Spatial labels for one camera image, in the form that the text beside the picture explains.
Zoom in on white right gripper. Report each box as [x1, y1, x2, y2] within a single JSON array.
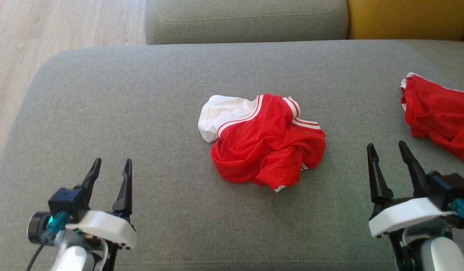
[[367, 141, 454, 271]]

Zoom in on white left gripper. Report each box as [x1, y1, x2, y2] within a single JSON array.
[[66, 158, 137, 271]]

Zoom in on red shorts with white stripe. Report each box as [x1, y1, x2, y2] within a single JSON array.
[[400, 72, 464, 164]]

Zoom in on red basketball jersey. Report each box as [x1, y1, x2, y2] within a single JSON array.
[[198, 93, 327, 193]]

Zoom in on large grey sofa seat cushion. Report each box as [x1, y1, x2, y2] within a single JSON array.
[[0, 40, 464, 271]]

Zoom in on large yellow sofa backrest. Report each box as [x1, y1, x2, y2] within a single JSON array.
[[347, 0, 464, 41]]

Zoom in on medium grey sofa seat cushion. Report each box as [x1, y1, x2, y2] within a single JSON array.
[[145, 0, 349, 46]]

